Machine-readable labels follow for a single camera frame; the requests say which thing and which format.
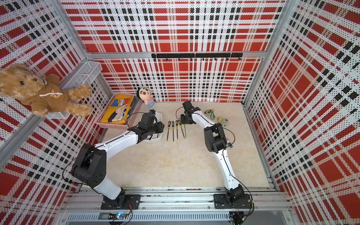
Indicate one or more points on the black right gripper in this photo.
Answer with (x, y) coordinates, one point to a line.
(183, 121)

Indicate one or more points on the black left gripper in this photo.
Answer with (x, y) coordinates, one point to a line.
(160, 128)

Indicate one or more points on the black yellow file tool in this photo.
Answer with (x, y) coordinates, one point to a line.
(173, 126)

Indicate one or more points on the white plastic storage box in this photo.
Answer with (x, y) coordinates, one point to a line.
(157, 129)

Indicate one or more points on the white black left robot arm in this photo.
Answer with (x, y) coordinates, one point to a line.
(90, 167)

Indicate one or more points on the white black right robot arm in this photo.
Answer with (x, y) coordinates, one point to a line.
(216, 143)

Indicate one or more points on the pink perforated basket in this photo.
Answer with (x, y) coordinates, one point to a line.
(136, 106)

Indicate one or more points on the cartoon boy doll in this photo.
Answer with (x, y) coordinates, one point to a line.
(146, 96)

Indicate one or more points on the yellow printed cloth bag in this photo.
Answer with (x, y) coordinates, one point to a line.
(118, 110)

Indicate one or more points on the grey yellow plush ball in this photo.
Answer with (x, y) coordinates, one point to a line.
(223, 121)

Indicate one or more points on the green circuit board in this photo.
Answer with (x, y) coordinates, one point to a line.
(118, 216)

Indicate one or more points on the brown teddy bear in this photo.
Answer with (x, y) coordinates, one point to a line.
(43, 94)

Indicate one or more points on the green camouflage keychain toy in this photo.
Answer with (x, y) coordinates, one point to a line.
(210, 113)

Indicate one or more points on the black wall hook rail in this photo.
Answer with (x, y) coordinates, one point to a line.
(196, 55)

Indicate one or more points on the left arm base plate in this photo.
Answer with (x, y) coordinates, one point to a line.
(122, 201)

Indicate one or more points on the clear wall-mounted basket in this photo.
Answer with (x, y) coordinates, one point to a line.
(85, 73)

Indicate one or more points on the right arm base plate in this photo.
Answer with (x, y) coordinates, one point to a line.
(235, 198)

